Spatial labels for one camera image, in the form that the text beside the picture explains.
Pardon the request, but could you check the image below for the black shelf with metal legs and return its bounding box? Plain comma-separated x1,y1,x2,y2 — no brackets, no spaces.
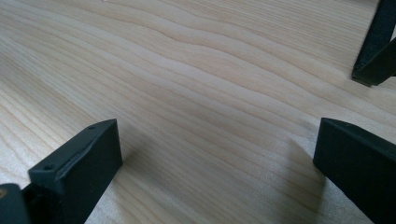
351,0,396,88

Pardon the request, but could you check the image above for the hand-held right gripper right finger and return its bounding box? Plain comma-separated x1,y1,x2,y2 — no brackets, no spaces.
312,117,396,224

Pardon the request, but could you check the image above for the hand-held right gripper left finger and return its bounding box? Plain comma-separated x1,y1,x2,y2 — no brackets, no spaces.
21,119,123,224

